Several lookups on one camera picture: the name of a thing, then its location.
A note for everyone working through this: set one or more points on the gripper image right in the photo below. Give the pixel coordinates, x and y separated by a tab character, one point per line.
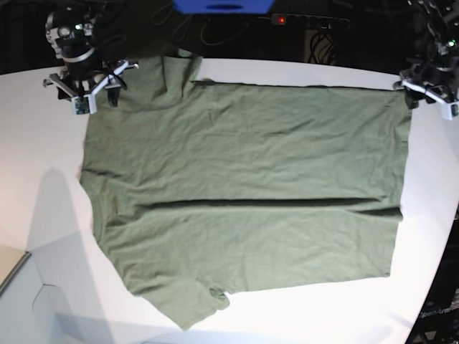
433	77

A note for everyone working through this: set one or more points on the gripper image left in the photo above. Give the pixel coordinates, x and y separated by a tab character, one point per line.
66	79

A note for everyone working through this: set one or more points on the green t-shirt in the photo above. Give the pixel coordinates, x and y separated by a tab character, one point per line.
202	189

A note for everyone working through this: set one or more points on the black power strip red light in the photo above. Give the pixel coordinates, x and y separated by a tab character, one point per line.
310	21

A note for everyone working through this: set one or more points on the blue box at top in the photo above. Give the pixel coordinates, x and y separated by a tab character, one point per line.
223	6

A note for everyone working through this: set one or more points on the grey panel at corner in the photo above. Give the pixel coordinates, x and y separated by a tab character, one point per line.
27	314

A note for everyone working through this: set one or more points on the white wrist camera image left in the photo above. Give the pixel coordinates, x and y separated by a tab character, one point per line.
96	81

